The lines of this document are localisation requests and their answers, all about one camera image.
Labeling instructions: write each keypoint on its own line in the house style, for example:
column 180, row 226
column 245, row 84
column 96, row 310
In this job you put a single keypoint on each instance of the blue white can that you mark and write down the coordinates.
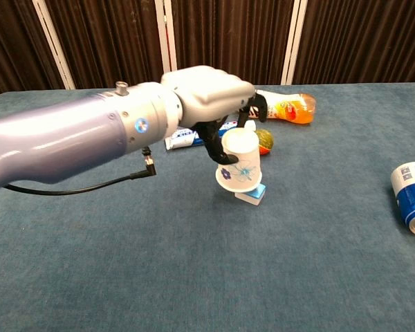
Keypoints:
column 413, row 200

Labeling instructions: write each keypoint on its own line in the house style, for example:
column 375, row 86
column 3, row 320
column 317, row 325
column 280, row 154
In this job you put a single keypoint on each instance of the orange drink bottle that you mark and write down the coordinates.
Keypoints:
column 290, row 107

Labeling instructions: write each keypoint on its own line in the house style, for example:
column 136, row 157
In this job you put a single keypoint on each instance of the dark brown pleated curtain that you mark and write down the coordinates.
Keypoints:
column 332, row 38

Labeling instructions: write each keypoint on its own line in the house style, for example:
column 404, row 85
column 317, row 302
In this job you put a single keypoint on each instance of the white paper cup flower print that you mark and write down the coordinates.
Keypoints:
column 240, row 159

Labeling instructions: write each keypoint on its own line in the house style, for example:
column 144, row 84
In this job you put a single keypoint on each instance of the silver purple left robot arm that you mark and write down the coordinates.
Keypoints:
column 72, row 138

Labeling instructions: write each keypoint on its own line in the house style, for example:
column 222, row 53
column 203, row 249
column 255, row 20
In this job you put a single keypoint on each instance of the blue white toothpaste tube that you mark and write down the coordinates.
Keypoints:
column 186, row 137

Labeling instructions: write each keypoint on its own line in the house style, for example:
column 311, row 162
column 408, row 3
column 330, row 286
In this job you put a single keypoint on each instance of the white partition frame post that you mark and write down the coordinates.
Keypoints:
column 53, row 41
column 166, row 38
column 291, row 41

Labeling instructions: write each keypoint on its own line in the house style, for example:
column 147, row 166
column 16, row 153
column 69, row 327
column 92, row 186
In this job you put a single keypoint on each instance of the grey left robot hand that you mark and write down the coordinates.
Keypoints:
column 207, row 93

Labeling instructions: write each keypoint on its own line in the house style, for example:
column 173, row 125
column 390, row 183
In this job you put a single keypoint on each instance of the orange green ball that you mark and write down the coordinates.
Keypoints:
column 266, row 141

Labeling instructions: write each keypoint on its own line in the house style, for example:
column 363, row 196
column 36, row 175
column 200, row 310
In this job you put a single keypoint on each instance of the small blue white block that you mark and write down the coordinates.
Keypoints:
column 254, row 196

